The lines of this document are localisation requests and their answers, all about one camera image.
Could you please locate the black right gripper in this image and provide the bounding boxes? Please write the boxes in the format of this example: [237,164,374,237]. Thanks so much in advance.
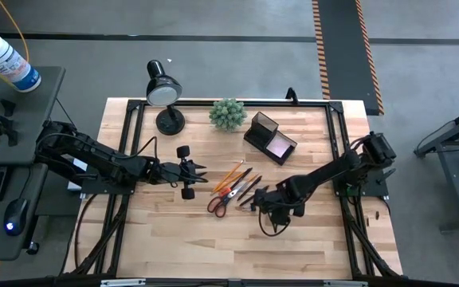
[250,186,305,218]

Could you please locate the grey metal stand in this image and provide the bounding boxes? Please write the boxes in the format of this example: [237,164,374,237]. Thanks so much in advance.
[414,101,459,233]

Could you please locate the small black bracket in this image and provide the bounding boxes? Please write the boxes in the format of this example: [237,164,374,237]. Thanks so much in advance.
[0,98,17,117]

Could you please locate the black desk lamp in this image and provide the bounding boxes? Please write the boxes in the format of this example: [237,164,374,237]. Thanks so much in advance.
[145,59,186,136]

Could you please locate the white wipes canister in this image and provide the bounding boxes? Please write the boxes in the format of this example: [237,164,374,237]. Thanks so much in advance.
[0,32,42,93]

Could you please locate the black side desk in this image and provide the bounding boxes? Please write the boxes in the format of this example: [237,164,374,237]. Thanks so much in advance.
[0,65,66,262]

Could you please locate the white box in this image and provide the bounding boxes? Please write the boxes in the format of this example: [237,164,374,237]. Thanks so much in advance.
[68,157,89,191]

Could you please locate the black orange-striped floor mat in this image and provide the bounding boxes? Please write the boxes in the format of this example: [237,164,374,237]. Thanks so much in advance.
[312,0,385,116]

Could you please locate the pink sticky note pad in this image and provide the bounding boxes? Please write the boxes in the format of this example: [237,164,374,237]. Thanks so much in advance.
[265,137,293,159]

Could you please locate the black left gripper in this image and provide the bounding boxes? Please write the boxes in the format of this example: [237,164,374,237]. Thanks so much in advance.
[149,145,209,200]

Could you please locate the green artificial potted plant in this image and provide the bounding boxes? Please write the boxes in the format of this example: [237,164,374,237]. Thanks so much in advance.
[208,98,249,132]

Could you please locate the black aluminium table frame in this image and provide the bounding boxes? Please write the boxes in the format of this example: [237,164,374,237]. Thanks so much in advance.
[60,98,404,280]

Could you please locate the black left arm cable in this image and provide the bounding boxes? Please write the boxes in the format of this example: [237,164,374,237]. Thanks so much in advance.
[124,136,159,161]

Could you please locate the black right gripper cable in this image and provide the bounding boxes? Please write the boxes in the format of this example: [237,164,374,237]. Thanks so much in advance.
[257,210,291,238]

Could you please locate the yellow cable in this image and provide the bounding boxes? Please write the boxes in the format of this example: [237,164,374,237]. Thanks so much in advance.
[0,0,30,87]

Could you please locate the black computer mouse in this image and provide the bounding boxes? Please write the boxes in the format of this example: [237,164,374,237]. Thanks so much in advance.
[3,198,30,237]

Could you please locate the silver metal bracket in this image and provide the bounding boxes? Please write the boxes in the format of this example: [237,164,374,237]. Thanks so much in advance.
[100,278,147,287]
[323,280,370,287]

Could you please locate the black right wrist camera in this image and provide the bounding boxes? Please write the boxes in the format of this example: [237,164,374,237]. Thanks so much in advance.
[269,206,291,229]

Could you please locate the black mesh desk organizer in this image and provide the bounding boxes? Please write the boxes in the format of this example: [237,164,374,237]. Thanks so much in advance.
[243,111,299,167]

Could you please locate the black frame bracket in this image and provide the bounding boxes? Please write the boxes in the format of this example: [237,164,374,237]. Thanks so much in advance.
[284,86,300,105]

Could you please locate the black red-handled scissors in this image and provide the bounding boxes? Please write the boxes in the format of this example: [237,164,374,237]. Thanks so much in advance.
[206,179,251,219]

